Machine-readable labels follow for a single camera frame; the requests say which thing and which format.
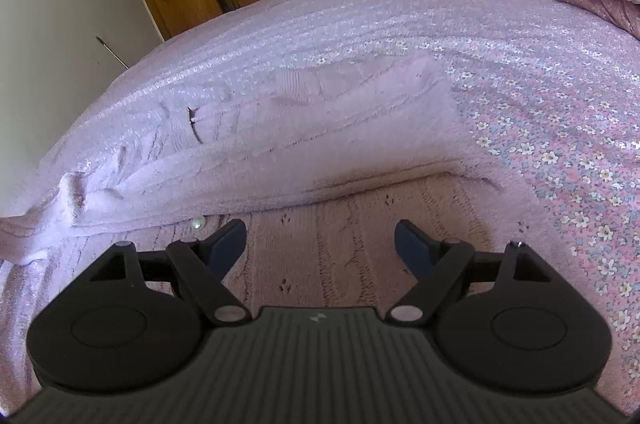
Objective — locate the thin dark rod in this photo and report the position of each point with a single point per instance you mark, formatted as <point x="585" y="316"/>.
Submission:
<point x="111" y="51"/>

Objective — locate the pink floral bed sheet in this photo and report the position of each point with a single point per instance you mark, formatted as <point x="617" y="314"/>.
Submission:
<point x="550" y="129"/>

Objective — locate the pink knit sweater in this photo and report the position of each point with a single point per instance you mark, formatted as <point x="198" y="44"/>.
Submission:
<point x="300" y="129"/>

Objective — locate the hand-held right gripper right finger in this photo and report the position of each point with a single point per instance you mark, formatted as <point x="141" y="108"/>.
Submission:
<point x="412" y="246"/>

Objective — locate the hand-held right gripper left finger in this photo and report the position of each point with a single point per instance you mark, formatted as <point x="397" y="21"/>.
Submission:
<point x="229" y="244"/>

